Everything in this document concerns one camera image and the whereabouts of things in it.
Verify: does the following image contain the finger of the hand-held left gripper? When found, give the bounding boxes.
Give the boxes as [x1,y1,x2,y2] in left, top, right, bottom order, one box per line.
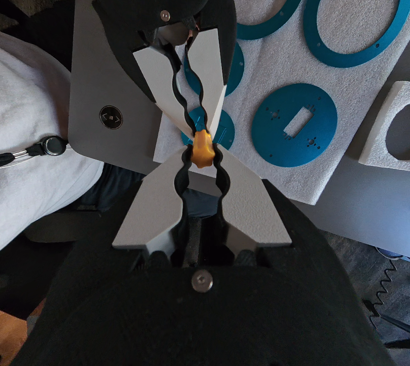
[132,46,197,140]
[185,28,228,136]

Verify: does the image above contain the large blue disc rectangular cutout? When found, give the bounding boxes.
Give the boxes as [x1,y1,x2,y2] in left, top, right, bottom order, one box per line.
[251,83,338,168]

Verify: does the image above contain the white foam block round hole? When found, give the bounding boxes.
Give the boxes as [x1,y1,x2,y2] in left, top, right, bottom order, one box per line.
[359,81,410,172]

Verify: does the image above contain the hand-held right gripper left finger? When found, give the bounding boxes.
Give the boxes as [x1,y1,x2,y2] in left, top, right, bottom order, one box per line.
[112,144,193,256]

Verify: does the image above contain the black coiled cable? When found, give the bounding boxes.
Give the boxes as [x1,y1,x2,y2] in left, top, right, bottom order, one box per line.
[368,257,402,320]

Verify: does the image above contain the white foam sheet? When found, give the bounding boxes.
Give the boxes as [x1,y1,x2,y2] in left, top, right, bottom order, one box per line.
[153,0,410,206]

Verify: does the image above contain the small blue round disc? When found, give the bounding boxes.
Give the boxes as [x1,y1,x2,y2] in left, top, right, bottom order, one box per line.
[183,41,245,97]

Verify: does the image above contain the grey desk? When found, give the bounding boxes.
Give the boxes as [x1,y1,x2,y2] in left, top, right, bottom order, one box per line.
[68,0,410,257]

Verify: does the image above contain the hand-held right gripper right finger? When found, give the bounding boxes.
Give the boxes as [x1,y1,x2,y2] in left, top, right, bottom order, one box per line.
[214,145,293,249]

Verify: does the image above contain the blue round plate with bracket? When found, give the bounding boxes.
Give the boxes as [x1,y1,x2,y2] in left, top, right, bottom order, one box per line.
[181,106,235,150]

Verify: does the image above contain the black round desk control button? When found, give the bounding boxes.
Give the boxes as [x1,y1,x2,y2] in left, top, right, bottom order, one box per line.
[100,105,123,129]

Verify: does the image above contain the orange-handled screwdriver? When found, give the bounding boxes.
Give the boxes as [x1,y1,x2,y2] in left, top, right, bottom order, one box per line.
[191,130,216,169]

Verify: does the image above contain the black lanyard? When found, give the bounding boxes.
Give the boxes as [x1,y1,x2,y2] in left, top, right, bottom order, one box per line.
[0,135,68,168]

